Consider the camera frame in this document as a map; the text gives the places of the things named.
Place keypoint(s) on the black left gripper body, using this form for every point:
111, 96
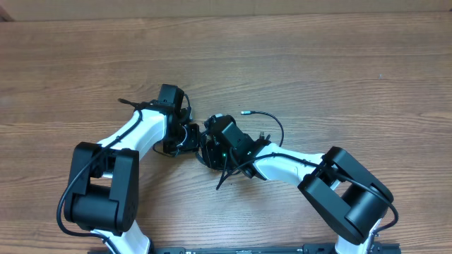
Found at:
185, 140

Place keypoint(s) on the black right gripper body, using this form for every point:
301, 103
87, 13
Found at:
219, 157

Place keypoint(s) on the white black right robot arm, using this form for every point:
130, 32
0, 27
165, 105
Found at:
348, 197

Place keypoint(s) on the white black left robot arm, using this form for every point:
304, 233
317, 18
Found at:
101, 198

